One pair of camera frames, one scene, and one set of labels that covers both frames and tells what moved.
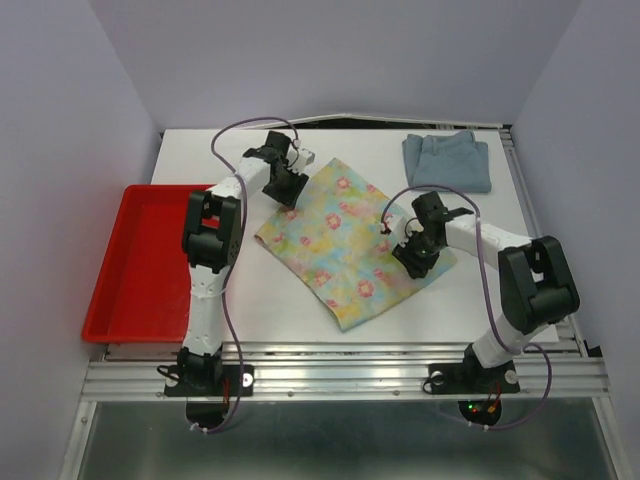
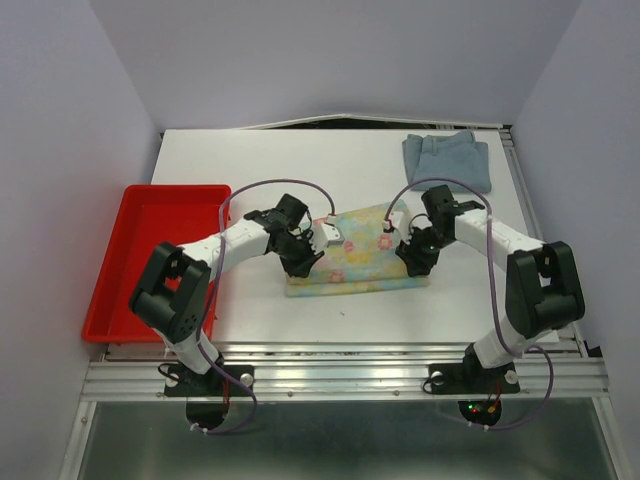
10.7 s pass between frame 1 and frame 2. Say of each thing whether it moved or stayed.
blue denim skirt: stayed
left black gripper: moved
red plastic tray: stayed
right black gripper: stayed
